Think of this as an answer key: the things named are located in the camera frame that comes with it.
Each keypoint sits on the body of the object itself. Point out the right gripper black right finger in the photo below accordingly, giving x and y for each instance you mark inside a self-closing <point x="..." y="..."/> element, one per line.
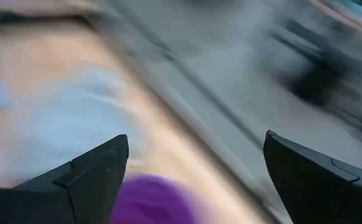
<point x="318" y="193"/>

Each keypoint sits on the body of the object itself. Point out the purple plastic bucket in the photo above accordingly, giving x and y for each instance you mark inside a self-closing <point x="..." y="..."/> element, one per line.
<point x="153" y="202"/>

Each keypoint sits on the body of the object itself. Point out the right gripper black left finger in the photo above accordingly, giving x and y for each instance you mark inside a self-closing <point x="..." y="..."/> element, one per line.
<point x="90" y="180"/>

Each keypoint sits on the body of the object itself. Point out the grey microfiber cloth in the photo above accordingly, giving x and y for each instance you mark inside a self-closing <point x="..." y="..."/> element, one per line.
<point x="75" y="124"/>

